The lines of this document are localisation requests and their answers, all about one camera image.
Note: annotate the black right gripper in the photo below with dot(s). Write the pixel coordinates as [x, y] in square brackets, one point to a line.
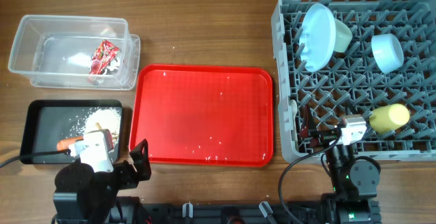
[327, 139]

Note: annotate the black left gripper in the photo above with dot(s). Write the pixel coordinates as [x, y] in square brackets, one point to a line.
[127, 171]

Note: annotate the yellow plastic cup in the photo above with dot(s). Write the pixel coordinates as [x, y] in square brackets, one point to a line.
[389, 118]

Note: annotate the orange carrot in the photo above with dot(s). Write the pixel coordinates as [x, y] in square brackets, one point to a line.
[65, 143]

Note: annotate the light blue plate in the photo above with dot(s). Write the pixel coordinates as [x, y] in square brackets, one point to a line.
[318, 37]

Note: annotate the green bowl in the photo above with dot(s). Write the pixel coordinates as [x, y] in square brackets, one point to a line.
[343, 36]

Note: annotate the light blue bowl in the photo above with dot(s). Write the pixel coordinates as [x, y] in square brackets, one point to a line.
[387, 52]

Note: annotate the red snack wrapper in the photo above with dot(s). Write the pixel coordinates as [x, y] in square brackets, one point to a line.
[106, 52]

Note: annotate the white plastic spoon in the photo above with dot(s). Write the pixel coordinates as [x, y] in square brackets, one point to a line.
[293, 111]

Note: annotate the grey dishwasher rack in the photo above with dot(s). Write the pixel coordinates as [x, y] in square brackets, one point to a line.
[353, 77]

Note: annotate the black waste tray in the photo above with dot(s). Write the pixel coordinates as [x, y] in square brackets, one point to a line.
[47, 119]

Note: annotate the rice and peanut shells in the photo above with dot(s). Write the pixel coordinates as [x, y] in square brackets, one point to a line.
[86, 120]

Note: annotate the red serving tray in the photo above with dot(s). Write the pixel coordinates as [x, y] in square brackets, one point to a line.
[204, 115]

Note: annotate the crumpled white tissue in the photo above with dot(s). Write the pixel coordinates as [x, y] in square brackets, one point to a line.
[112, 65]

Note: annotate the clear plastic bin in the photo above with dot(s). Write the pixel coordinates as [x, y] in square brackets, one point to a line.
[55, 52]

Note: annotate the black mounting rail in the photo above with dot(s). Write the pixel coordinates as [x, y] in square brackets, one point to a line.
[264, 212]

